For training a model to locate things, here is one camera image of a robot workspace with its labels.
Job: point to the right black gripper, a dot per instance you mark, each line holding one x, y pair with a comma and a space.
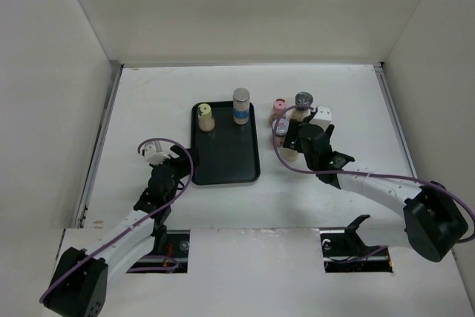
292, 131

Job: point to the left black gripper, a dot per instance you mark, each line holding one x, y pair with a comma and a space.
182, 157

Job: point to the yellow cap spice bottle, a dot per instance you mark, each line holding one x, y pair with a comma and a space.
205, 117

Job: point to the blue label silver cap bottle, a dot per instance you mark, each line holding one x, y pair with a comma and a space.
241, 99

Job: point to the black grinder top bottle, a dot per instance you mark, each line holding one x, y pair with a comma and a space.
289, 153

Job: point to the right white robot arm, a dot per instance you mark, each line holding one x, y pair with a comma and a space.
432, 223

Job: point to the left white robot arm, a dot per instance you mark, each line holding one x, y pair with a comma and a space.
82, 276

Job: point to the red label jar white lid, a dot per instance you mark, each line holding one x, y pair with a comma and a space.
279, 130

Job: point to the grey grinder top bottle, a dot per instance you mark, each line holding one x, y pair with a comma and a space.
303, 102

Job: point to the pink cap spice bottle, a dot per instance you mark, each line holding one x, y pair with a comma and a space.
279, 105

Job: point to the black rectangular tray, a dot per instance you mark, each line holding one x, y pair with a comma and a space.
229, 154

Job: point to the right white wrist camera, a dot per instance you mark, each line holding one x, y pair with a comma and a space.
323, 117

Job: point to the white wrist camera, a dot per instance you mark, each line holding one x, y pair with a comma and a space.
323, 117
153, 153

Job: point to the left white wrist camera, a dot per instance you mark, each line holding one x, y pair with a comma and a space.
153, 153

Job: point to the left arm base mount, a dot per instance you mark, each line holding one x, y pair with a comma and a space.
169, 255

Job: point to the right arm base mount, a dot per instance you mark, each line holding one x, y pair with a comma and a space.
344, 251

